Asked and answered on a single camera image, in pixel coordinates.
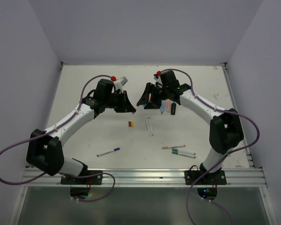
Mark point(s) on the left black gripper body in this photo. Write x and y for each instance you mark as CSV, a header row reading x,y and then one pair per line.
x,y
116,100

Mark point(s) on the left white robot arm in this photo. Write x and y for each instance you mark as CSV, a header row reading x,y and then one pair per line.
x,y
45,150

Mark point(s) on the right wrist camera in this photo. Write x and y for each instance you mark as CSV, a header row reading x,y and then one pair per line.
x,y
157,77

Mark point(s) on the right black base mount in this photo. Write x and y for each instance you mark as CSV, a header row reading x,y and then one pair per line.
x,y
204,177

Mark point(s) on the aluminium front rail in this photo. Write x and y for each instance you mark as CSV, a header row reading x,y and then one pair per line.
x,y
174,178

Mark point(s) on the dark red cap thin pen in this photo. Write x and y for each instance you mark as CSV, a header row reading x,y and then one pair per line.
x,y
150,126

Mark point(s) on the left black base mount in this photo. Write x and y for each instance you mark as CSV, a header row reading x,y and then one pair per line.
x,y
81,185

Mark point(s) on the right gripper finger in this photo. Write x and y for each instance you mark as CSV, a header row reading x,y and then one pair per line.
x,y
144,99
152,105

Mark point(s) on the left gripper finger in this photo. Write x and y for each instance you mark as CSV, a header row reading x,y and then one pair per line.
x,y
126,111
128,104

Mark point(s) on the orange highlighter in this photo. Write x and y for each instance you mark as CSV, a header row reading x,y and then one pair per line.
x,y
168,105

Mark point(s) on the yellow cap thin pen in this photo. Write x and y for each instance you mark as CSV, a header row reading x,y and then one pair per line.
x,y
148,128

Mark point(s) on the black blue cap highlighter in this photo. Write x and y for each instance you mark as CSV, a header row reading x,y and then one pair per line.
x,y
173,108

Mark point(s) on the light blue highlighter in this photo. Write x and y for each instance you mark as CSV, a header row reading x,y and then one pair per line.
x,y
163,106

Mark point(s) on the purple cap thin pen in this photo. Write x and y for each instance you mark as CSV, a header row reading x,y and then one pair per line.
x,y
109,152

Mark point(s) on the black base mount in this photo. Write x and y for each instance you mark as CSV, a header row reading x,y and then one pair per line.
x,y
81,185
204,177

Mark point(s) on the grey cap thin pen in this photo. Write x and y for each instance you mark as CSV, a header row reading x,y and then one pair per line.
x,y
180,151

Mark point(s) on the green cap thin pen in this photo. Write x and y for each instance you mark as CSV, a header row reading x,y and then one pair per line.
x,y
184,155

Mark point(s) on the orange cap thin pen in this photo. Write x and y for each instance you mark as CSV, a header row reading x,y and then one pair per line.
x,y
173,147

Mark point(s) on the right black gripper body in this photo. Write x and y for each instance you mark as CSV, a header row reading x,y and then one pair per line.
x,y
161,93

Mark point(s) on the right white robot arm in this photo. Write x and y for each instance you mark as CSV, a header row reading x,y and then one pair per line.
x,y
225,130

